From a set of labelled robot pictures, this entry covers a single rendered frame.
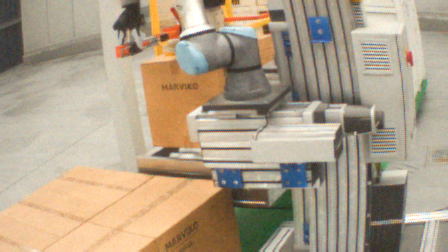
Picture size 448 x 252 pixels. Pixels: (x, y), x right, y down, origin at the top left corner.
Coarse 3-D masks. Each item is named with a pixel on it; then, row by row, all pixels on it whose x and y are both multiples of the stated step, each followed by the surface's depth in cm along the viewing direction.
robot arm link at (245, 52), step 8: (224, 32) 186; (232, 32) 184; (240, 32) 184; (248, 32) 185; (232, 40) 184; (240, 40) 185; (248, 40) 186; (256, 40) 189; (232, 48) 183; (240, 48) 185; (248, 48) 186; (256, 48) 188; (232, 56) 184; (240, 56) 186; (248, 56) 187; (256, 56) 189; (232, 64) 187; (240, 64) 187; (248, 64) 188; (256, 64) 189
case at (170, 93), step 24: (264, 48) 292; (144, 72) 271; (168, 72) 264; (216, 72) 253; (144, 96) 275; (168, 96) 268; (192, 96) 262; (168, 120) 272; (168, 144) 276; (192, 144) 270
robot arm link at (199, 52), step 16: (176, 0) 181; (192, 0) 179; (192, 16) 179; (192, 32) 179; (208, 32) 180; (176, 48) 183; (192, 48) 177; (208, 48) 179; (224, 48) 182; (192, 64) 179; (208, 64) 181; (224, 64) 184
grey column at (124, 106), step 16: (112, 0) 358; (112, 16) 362; (112, 32) 366; (128, 32) 374; (112, 48) 370; (112, 64) 374; (128, 64) 377; (112, 80) 378; (128, 80) 379; (112, 96) 382; (128, 96) 380; (112, 112) 386; (128, 112) 380; (128, 128) 383; (128, 144) 387; (144, 144) 396; (128, 160) 392
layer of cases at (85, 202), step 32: (64, 192) 271; (96, 192) 268; (128, 192) 264; (160, 192) 260; (192, 192) 256; (224, 192) 258; (0, 224) 233; (32, 224) 232; (64, 224) 231; (96, 224) 230; (128, 224) 228; (160, 224) 226; (192, 224) 236; (224, 224) 259
